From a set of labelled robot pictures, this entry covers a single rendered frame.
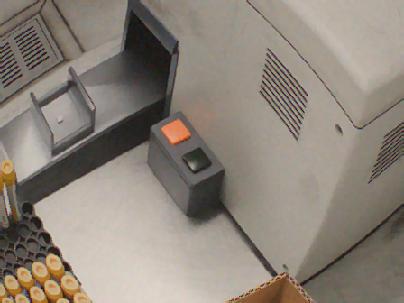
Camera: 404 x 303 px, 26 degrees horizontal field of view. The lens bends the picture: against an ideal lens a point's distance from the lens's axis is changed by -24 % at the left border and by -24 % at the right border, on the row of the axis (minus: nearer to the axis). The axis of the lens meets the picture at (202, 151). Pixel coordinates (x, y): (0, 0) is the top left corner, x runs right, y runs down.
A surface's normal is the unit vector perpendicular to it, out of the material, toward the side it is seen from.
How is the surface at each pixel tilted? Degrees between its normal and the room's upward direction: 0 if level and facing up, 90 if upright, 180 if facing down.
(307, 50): 89
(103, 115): 0
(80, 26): 0
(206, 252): 0
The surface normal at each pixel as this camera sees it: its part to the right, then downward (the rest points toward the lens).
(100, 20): 0.09, -0.53
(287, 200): -0.83, 0.43
